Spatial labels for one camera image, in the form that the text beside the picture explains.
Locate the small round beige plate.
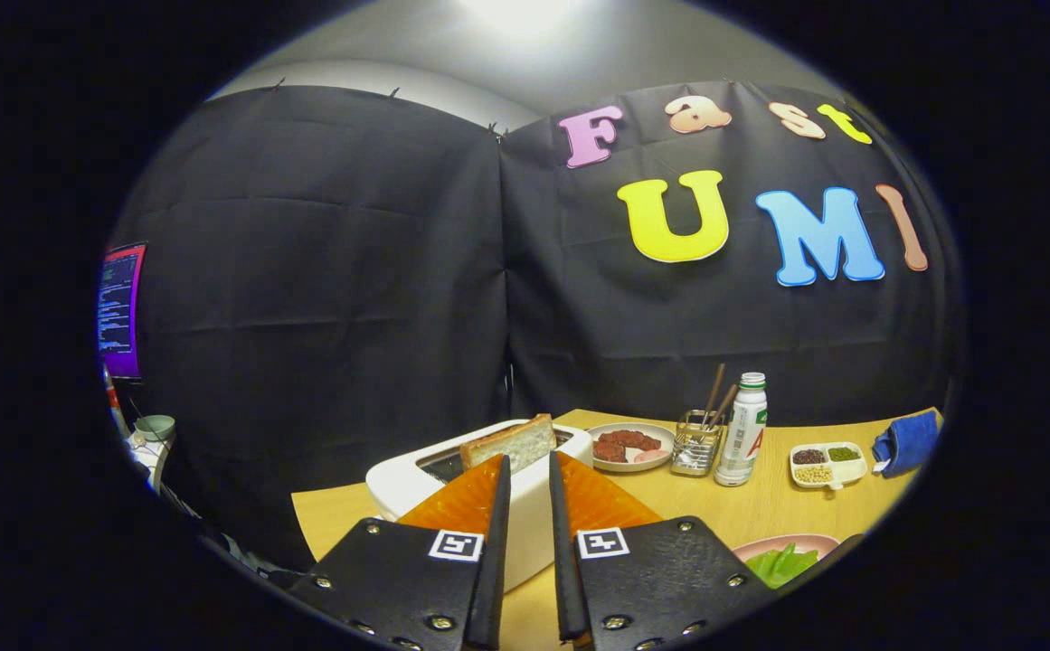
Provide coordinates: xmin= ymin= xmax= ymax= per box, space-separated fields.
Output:
xmin=585 ymin=422 xmax=676 ymax=473

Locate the blue fluffy towel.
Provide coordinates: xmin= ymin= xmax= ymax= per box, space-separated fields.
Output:
xmin=871 ymin=409 xmax=941 ymax=478

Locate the green lettuce leaf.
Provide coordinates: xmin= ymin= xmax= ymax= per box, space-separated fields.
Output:
xmin=744 ymin=542 xmax=822 ymax=589

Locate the metal mesh chopstick holder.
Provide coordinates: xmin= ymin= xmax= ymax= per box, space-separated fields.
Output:
xmin=671 ymin=410 xmax=724 ymax=477

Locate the white drink bottle green cap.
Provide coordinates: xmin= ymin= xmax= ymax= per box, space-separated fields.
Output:
xmin=714 ymin=372 xmax=769 ymax=487

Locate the computer monitor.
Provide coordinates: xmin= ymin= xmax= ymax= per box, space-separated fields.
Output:
xmin=96 ymin=241 xmax=147 ymax=381

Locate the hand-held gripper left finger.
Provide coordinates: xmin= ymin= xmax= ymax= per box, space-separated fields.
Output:
xmin=286 ymin=454 xmax=513 ymax=651

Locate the cream white toaster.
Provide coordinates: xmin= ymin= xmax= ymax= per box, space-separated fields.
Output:
xmin=365 ymin=419 xmax=594 ymax=593

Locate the white divided dish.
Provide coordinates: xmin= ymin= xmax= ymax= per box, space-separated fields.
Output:
xmin=789 ymin=441 xmax=869 ymax=491

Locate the black backdrop cloth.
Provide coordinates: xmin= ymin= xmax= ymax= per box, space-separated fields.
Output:
xmin=104 ymin=81 xmax=960 ymax=571

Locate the pile of red sausage slices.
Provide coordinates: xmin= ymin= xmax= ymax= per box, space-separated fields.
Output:
xmin=592 ymin=429 xmax=663 ymax=464

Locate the toasted bread slice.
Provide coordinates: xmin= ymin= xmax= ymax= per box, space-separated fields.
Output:
xmin=459 ymin=413 xmax=558 ymax=472

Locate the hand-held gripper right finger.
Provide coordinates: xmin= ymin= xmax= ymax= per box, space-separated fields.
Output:
xmin=548 ymin=450 xmax=777 ymax=651

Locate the pink round plate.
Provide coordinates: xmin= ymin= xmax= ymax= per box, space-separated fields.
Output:
xmin=731 ymin=533 xmax=842 ymax=566

